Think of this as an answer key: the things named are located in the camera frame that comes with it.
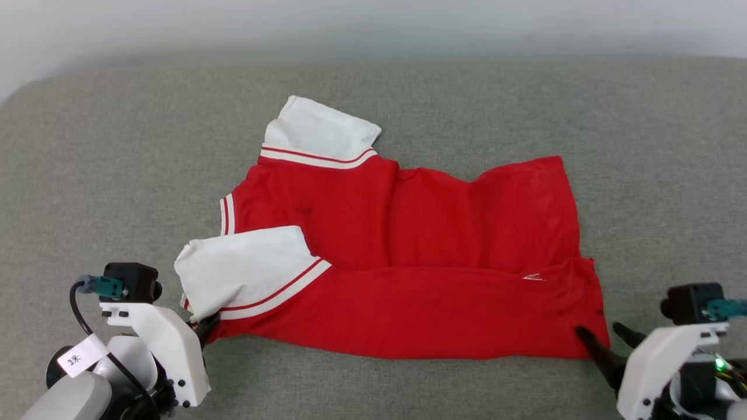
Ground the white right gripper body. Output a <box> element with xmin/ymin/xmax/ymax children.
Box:
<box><xmin>616</xmin><ymin>321</ymin><xmax>730</xmax><ymax>420</ymax></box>

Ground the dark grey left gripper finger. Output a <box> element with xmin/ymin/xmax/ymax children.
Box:
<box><xmin>195</xmin><ymin>313</ymin><xmax>221</xmax><ymax>349</ymax></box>

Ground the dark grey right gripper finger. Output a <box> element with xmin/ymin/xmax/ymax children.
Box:
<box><xmin>612</xmin><ymin>321</ymin><xmax>648</xmax><ymax>350</ymax></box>
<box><xmin>574</xmin><ymin>326</ymin><xmax>627</xmax><ymax>391</ymax></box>

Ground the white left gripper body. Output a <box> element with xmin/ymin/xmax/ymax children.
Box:
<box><xmin>99</xmin><ymin>302</ymin><xmax>211</xmax><ymax>408</ymax></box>

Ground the red and white polo shirt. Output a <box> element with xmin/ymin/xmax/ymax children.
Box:
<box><xmin>174</xmin><ymin>95</ymin><xmax>612</xmax><ymax>361</ymax></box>

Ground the white cable label tag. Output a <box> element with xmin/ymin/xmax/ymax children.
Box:
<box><xmin>57</xmin><ymin>333</ymin><xmax>110</xmax><ymax>377</ymax></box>

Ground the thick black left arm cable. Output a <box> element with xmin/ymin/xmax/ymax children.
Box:
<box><xmin>69</xmin><ymin>275</ymin><xmax>161</xmax><ymax>420</ymax></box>

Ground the right cable with teal plug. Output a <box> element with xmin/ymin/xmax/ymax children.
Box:
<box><xmin>703</xmin><ymin>298</ymin><xmax>747</xmax><ymax>321</ymax></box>

